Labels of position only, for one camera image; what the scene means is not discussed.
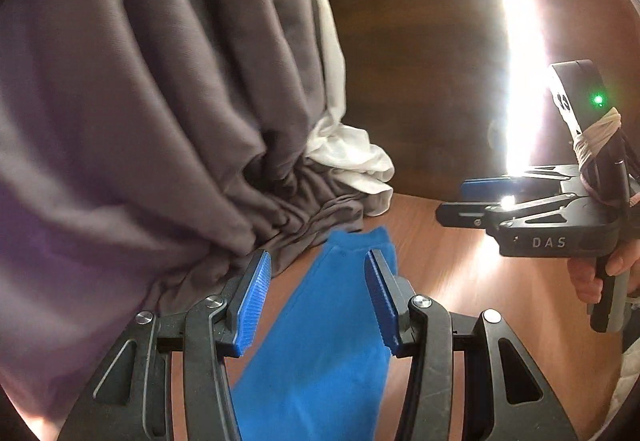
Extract blue fleece pants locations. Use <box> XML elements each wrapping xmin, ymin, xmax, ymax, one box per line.
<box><xmin>232</xmin><ymin>227</ymin><xmax>397</xmax><ymax>441</ymax></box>

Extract person's right hand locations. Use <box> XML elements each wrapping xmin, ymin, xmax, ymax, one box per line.
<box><xmin>567</xmin><ymin>239</ymin><xmax>640</xmax><ymax>303</ymax></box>

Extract white quilted sleeve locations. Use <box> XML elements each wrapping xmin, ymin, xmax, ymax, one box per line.
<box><xmin>591</xmin><ymin>298</ymin><xmax>639</xmax><ymax>440</ymax></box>

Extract white sheer curtain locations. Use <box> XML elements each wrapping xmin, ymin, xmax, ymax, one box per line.
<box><xmin>306</xmin><ymin>0</ymin><xmax>395</xmax><ymax>217</ymax></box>

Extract purple grey curtain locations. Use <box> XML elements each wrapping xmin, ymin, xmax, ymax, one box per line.
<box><xmin>1</xmin><ymin>0</ymin><xmax>363</xmax><ymax>423</ymax></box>

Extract black camera mount with tape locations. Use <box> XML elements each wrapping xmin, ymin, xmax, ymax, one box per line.
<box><xmin>549</xmin><ymin>60</ymin><xmax>639</xmax><ymax>208</ymax></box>

